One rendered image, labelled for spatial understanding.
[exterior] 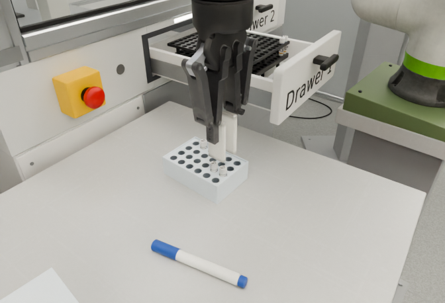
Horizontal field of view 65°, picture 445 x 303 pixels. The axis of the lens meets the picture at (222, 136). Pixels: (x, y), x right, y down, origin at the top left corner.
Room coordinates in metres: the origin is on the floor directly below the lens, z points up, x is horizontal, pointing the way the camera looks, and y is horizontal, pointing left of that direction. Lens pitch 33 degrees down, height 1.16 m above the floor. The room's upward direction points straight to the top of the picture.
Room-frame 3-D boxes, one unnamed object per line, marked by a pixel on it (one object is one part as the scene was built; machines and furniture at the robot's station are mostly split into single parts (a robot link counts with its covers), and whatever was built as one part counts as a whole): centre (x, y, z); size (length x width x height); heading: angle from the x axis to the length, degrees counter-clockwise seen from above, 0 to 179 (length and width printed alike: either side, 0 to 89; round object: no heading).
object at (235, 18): (0.44, 0.00, 1.03); 0.08 x 0.07 x 0.09; 141
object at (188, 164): (0.48, 0.03, 0.78); 0.12 x 0.08 x 0.04; 51
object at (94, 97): (0.56, 0.23, 0.88); 0.04 x 0.03 x 0.04; 145
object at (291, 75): (0.67, -0.18, 0.87); 0.29 x 0.02 x 0.11; 145
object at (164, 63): (0.80, -0.01, 0.86); 0.40 x 0.26 x 0.06; 55
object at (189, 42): (0.79, -0.02, 0.87); 0.22 x 0.18 x 0.06; 55
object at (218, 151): (0.43, 0.01, 0.87); 0.03 x 0.01 x 0.07; 51
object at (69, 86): (0.58, 0.26, 0.88); 0.07 x 0.05 x 0.07; 145
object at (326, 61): (0.66, -0.20, 0.91); 0.07 x 0.04 x 0.01; 145
